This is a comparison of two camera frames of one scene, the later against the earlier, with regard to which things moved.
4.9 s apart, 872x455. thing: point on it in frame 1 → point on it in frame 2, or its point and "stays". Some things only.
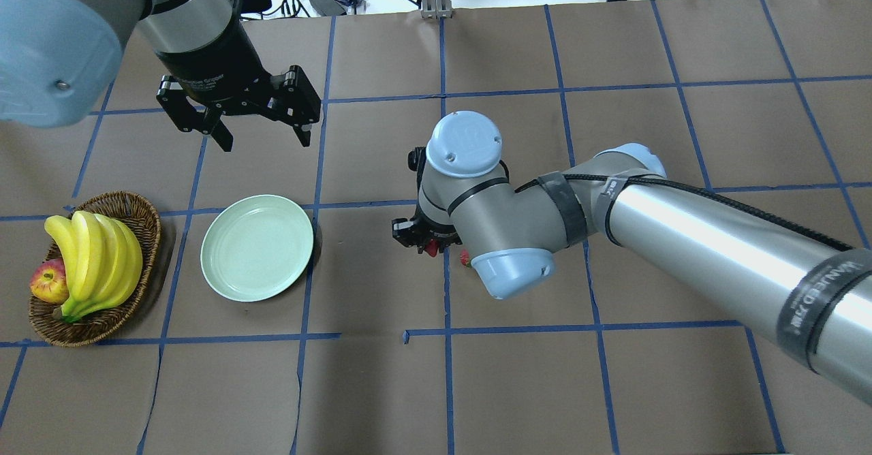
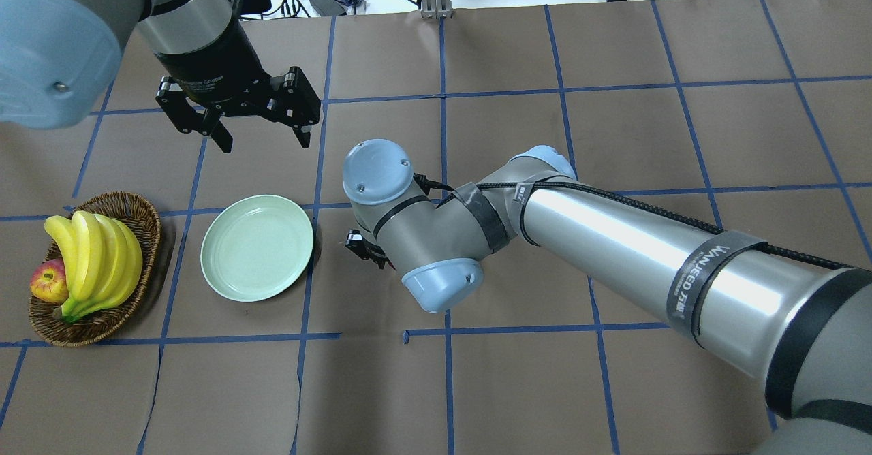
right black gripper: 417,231 → 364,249
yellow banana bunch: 102,257 stays
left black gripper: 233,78 stays
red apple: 49,282 stays
